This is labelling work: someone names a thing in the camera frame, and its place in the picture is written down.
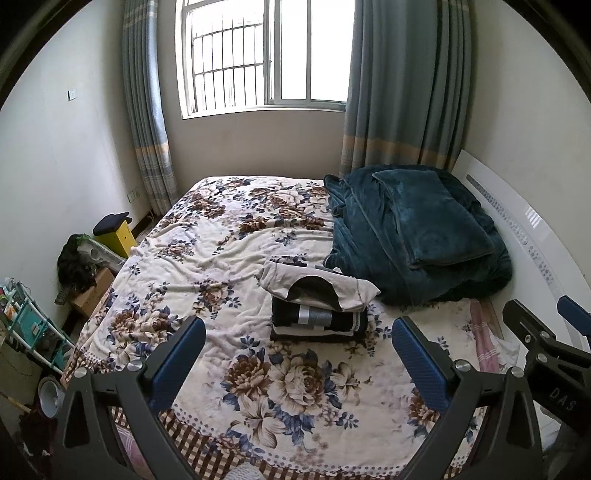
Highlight grey-blue curtain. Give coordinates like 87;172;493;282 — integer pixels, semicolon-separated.
122;0;178;215
339;0;472;179

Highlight yellow stool with black cushion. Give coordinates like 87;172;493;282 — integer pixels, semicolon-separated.
92;212;137;259

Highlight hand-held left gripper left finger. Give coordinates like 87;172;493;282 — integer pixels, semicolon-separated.
53;316;206;480

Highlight barred window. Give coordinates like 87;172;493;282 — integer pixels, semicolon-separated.
175;0;356;119

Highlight grey waste bin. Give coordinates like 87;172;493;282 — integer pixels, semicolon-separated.
37;376;68;419

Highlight white and green foam piece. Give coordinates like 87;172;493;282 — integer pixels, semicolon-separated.
76;235;127;269

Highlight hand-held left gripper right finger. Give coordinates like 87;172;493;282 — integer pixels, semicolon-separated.
392;316;543;480

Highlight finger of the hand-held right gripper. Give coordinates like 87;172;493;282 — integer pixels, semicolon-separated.
556;295;591;332
502;299;560;357

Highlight floral blanket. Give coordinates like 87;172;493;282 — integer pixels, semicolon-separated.
60;175;525;480

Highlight small white cloth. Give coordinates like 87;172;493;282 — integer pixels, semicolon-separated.
489;336;523;371

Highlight striped dark folded garment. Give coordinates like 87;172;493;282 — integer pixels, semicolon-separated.
270;295;370;335

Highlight dark folded clothes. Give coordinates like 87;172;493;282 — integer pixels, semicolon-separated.
269;325;365;345

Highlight black bag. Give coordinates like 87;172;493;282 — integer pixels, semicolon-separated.
58;234;100;295

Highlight teal storage rack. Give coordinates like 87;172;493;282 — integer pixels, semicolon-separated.
0;277;77;376

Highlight broom handle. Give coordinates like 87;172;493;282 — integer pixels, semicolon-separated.
0;392;33;415

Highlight white headboard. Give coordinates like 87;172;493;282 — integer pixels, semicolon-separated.
450;150;591;354

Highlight cardboard box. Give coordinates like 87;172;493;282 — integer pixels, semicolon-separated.
69;268;116;318

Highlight beige long-sleeve shirt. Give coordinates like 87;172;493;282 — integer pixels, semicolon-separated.
255;259;382;311

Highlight teal fleece blanket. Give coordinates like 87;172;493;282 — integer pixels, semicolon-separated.
323;165;513;306

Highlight teal pillow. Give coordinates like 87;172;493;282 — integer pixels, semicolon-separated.
372;169;495;269

